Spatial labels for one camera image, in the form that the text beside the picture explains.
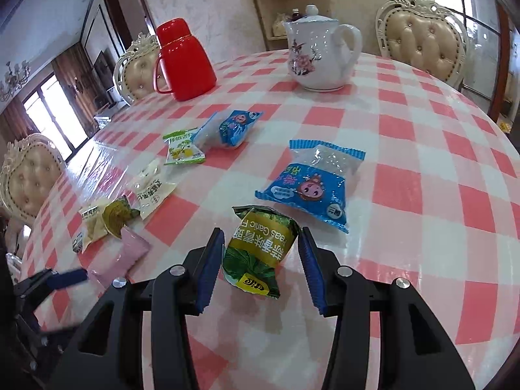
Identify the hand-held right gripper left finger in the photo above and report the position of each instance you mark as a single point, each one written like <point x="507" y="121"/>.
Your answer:
<point x="209" y="272"/>

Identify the white yellow snack packet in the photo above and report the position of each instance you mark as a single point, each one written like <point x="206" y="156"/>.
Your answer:
<point x="91" y="225"/>

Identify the green white snack packet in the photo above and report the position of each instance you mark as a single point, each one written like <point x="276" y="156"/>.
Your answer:
<point x="183" y="148"/>

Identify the pink snack packet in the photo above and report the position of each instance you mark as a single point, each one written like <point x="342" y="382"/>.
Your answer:
<point x="122" y="256"/>

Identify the red thermos jug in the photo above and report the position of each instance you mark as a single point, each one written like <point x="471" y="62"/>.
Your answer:
<point x="187" y="65"/>

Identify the clear bag of grain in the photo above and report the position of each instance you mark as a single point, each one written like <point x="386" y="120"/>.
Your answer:
<point x="280" y="24"/>

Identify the glass partition door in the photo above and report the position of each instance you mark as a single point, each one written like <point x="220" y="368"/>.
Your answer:
<point x="475" y="28"/>

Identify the wall television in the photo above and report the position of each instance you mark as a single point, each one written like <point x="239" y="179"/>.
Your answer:
<point x="105" y="69"/>

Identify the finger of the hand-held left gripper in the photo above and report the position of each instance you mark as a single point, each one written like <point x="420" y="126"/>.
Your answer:
<point x="69" y="278"/>

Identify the brown glass bottle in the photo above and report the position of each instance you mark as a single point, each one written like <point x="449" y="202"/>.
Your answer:
<point x="295" y="14"/>

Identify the blue cartoon snack packet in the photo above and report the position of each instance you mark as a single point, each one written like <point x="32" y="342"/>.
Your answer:
<point x="235" y="128"/>
<point x="308" y="187"/>

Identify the brown curtain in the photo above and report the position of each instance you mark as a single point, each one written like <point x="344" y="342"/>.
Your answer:
<point x="75" y="85"/>

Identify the green pea snack packet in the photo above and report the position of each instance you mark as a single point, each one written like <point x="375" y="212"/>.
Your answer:
<point x="260" y="248"/>

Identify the yellow green snack packet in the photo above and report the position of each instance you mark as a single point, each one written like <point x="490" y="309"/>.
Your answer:
<point x="115" y="215"/>

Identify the wooden corner shelf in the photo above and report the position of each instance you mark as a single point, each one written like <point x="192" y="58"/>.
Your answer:
<point x="260" y="8"/>

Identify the white floral teapot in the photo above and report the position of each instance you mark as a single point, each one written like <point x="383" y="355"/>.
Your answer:
<point x="317" y="57"/>

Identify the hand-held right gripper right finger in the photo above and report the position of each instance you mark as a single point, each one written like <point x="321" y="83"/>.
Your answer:
<point x="313" y="272"/>

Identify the ceiling chandelier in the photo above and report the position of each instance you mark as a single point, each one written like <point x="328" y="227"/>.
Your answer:
<point x="14" y="79"/>

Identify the cream tufted carved chair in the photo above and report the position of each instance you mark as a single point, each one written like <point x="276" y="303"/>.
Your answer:
<point x="136" y="73"/>
<point x="30" y="183"/>
<point x="422" y="40"/>

